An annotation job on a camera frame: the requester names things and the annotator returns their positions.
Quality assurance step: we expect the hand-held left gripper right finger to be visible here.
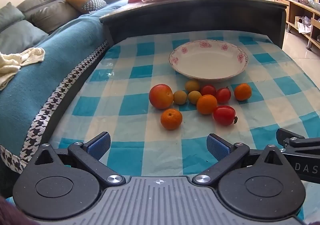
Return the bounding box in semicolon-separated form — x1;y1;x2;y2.
192;134;285;186

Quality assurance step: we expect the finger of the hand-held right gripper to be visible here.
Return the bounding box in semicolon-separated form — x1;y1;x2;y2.
276;128;320;157

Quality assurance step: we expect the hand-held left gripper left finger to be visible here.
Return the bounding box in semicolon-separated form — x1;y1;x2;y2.
35;132;126;187

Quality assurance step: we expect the red tomato with stem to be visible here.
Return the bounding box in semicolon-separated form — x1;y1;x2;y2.
213;105;238;126

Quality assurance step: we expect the small orange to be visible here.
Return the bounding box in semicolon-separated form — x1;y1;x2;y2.
160;108;183;130
234;83;252;101
196;94;218;115

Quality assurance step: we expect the red cherry tomato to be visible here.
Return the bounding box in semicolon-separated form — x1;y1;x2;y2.
215;87;232;104
200;84;217;97

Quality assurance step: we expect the tan longan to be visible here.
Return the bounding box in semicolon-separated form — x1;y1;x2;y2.
188;90;202;105
185;80;201;93
173;90;188;105

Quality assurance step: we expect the red yellow apple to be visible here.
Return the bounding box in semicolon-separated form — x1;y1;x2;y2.
149;84;174;110

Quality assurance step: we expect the white floral plate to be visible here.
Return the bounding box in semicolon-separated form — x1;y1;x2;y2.
169;40;249;83

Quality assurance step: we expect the blue white checked tablecloth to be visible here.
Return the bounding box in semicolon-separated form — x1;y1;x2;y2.
47;30;320;225

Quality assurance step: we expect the blue blanket with houndstooth trim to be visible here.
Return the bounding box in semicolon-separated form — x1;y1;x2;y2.
0;0;130;174

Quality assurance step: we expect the person's dark red clothing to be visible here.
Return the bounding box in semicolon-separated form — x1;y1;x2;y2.
0;196;34;225

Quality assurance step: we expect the cream knitted cloth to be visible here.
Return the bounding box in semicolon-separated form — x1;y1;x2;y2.
0;47;46;91

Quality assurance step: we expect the wooden cabinet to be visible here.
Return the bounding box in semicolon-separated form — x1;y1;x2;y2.
269;0;320;51

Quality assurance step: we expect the dark wooden coffee table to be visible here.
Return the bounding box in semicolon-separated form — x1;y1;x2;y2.
99;0;287;50

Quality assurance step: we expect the grey-blue cushion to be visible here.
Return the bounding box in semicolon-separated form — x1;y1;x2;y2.
0;2;25;32
0;20;49;55

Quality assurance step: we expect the grey leather sofa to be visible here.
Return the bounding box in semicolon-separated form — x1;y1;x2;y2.
0;0;130;55

